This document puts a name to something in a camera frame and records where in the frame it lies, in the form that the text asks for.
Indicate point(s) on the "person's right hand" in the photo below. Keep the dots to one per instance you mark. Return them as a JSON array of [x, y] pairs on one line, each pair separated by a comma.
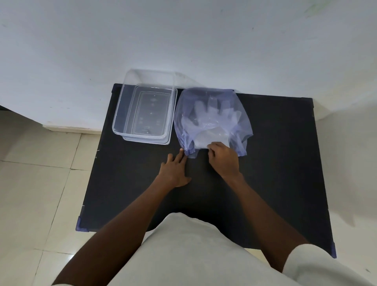
[[225, 162]]

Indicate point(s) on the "person's left hand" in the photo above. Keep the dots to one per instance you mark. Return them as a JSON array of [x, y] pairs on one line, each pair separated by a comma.
[[173, 172]]

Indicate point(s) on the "person's right fingers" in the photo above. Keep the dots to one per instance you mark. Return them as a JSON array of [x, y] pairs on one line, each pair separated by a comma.
[[216, 148]]

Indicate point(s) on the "person's left thumb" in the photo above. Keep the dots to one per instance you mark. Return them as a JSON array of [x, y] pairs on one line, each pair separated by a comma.
[[185, 179]]

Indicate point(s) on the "blue translucent plastic bag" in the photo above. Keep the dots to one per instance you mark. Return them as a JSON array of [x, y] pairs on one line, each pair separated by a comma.
[[239, 123]]

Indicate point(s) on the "person's left forearm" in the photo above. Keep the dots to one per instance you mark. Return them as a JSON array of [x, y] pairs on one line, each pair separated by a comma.
[[117, 229]]

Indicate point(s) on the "person's right forearm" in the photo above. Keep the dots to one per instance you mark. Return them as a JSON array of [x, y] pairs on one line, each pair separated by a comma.
[[265, 218]]

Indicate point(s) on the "bundle of clear plastic gloves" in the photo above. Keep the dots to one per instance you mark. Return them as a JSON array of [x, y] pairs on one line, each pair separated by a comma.
[[210, 117]]

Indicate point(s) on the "light beige shirt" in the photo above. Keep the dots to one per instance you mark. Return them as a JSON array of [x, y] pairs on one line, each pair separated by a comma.
[[191, 256]]

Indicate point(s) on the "clear plastic storage container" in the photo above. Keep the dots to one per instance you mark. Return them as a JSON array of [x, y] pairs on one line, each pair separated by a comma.
[[126, 117]]

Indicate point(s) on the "blue table corner guard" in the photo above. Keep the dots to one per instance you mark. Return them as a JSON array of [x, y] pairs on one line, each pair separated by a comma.
[[333, 250], [81, 225]]

